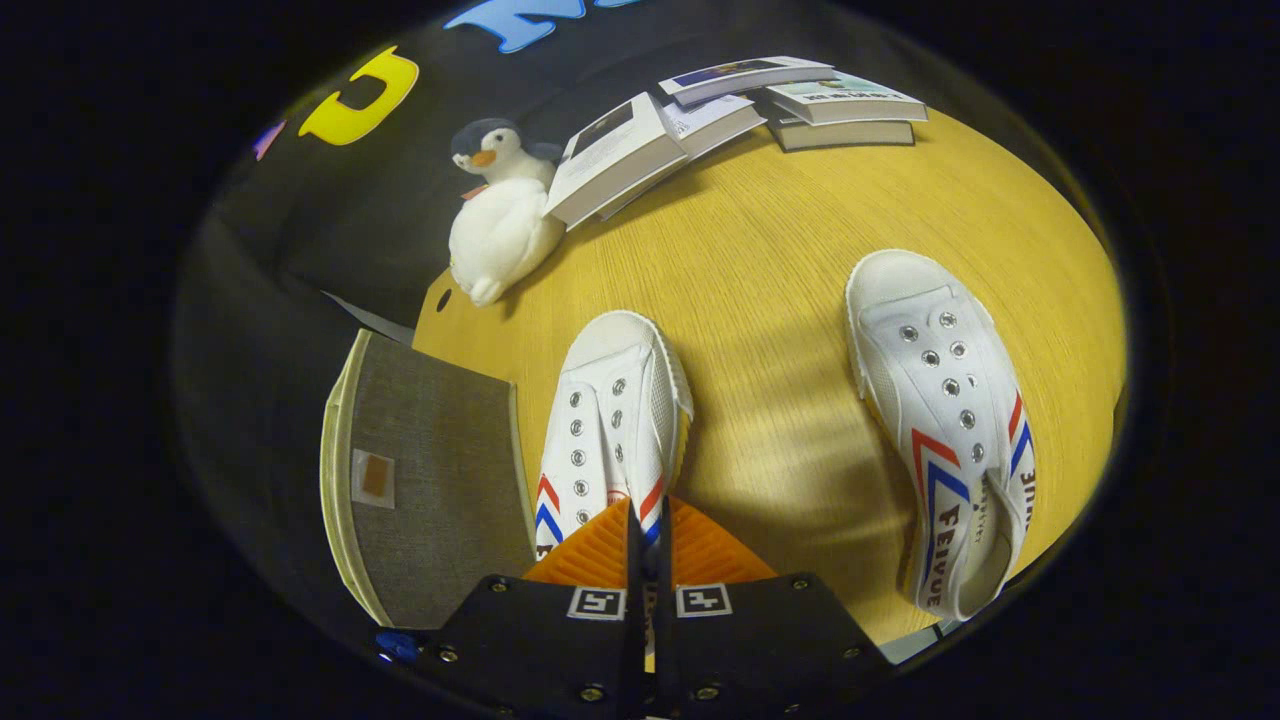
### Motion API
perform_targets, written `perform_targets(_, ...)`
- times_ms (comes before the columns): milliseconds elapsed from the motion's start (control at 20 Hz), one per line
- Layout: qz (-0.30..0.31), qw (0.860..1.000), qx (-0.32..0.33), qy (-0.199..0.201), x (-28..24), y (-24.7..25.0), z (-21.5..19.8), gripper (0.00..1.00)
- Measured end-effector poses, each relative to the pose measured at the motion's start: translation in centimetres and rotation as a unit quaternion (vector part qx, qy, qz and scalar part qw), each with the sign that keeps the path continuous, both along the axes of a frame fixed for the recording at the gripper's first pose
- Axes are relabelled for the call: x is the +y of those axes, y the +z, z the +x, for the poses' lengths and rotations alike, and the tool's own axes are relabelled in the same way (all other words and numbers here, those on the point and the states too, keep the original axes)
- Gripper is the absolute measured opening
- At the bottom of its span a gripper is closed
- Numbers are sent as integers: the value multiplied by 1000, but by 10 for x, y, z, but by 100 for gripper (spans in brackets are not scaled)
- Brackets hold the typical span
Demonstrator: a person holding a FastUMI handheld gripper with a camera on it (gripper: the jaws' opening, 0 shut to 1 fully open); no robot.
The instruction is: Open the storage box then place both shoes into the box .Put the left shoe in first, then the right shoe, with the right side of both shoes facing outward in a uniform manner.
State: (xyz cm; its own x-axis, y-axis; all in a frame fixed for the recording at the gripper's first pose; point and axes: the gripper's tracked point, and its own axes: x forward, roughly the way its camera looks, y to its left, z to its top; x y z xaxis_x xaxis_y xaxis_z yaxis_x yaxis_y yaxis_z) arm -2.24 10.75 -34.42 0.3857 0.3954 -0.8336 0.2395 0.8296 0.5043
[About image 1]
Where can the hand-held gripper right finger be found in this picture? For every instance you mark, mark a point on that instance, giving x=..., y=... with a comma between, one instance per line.
x=664, y=560

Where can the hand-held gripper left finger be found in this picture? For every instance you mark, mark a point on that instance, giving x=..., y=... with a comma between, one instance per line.
x=634, y=560

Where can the white canvas shoe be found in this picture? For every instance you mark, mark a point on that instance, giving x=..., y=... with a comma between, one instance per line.
x=620, y=400
x=930, y=400

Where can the grey fabric storage box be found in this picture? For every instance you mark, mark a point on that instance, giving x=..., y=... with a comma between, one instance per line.
x=440, y=480

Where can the small blue object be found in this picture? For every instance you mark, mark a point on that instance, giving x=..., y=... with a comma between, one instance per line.
x=398, y=645

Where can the white round plush toy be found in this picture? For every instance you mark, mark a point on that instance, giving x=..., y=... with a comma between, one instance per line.
x=500, y=235

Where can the penguin plush toy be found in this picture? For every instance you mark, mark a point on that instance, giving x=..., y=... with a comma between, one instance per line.
x=495, y=150

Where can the plain white book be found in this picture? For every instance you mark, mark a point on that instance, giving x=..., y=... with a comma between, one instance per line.
x=720, y=118

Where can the black backdrop cloth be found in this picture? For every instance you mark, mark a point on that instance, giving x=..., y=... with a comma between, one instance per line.
x=300, y=250

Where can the white book blue picture cover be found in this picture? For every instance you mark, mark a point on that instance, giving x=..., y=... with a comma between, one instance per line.
x=745, y=78

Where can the pale blue cover book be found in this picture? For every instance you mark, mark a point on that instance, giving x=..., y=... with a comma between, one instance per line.
x=850, y=100

